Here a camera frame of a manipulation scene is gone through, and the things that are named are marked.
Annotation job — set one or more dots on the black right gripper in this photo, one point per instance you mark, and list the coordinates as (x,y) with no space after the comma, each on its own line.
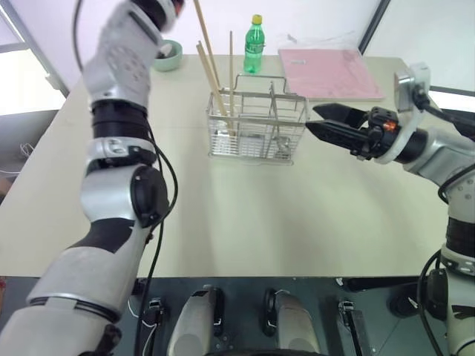
(378,137)

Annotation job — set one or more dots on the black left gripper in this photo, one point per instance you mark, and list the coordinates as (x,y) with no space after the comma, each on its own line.
(179,8)

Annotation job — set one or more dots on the long wooden chopstick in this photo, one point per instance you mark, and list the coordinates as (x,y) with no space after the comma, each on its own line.
(206,37)

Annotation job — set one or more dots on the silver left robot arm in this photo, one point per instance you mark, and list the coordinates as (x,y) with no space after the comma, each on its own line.
(111,74)

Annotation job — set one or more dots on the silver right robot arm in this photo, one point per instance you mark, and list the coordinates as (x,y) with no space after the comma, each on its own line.
(434,155)

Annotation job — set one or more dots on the small white object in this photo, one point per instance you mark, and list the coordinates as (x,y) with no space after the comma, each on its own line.
(167,47)

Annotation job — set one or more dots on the pink folder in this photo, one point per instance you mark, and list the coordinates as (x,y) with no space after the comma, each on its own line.
(326,74)

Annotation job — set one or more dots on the pale green bowl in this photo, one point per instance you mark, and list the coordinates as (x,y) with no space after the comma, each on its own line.
(172,61)

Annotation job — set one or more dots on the green plastic bottle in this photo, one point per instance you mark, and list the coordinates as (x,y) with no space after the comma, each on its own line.
(254,48)

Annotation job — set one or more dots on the small black clamp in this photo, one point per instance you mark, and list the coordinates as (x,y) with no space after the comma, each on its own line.
(348,309)
(155,309)

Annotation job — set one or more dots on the grey rounded leg cover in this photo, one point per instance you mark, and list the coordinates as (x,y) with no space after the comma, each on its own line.
(193,322)
(297,322)

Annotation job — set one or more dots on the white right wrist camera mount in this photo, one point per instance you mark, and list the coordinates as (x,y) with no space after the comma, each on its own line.
(408,122)

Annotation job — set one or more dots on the black vertical post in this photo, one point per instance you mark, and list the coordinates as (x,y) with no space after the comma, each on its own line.
(375,26)

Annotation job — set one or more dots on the grey window frame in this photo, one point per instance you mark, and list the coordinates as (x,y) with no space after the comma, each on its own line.
(37,44)

